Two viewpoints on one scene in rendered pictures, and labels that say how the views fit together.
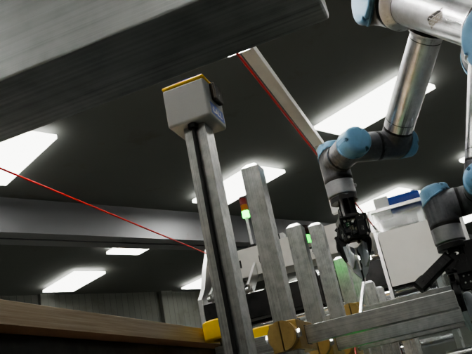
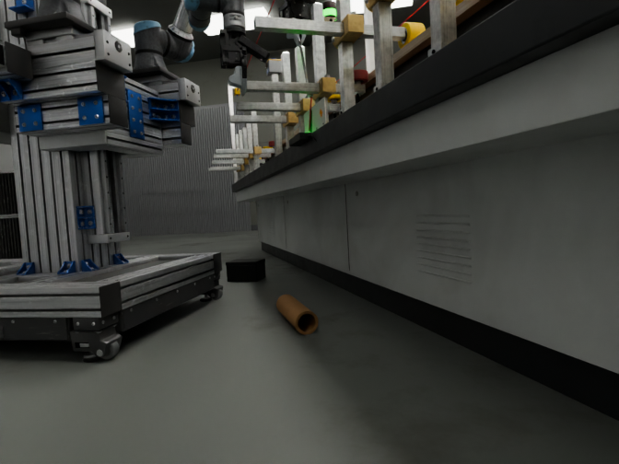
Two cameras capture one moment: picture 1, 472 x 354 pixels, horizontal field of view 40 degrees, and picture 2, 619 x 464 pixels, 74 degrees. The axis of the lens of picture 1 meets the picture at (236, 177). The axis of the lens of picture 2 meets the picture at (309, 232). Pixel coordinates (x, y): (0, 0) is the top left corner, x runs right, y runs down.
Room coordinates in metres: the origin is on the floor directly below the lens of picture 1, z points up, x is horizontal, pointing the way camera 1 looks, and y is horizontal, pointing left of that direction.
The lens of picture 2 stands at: (2.88, -1.08, 0.42)
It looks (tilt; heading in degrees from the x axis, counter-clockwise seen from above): 3 degrees down; 147
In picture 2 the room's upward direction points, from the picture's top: 3 degrees counter-clockwise
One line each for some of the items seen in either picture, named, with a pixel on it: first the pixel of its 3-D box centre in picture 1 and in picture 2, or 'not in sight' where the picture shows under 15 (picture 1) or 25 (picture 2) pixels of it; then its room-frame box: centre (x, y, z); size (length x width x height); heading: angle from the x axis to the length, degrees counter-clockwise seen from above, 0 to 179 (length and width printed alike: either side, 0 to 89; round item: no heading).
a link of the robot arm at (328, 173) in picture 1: (334, 163); not in sight; (1.60, -0.26, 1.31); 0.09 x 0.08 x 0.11; 18
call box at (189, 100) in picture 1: (194, 111); (274, 68); (0.89, 0.04, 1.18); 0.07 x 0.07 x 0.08; 73
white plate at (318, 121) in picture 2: not in sight; (313, 119); (1.58, -0.19, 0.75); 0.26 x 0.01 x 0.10; 163
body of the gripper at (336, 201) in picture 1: (349, 218); (293, 5); (1.60, -0.26, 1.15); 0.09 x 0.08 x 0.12; 3
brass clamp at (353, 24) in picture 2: (355, 313); (347, 32); (1.88, -0.26, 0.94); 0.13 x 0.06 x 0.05; 163
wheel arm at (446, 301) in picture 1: (331, 330); (276, 120); (1.16, -0.11, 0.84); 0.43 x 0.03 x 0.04; 73
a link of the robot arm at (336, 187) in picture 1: (342, 190); not in sight; (1.60, -0.27, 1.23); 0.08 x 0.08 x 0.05
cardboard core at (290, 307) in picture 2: not in sight; (295, 312); (1.59, -0.32, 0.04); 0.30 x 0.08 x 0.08; 163
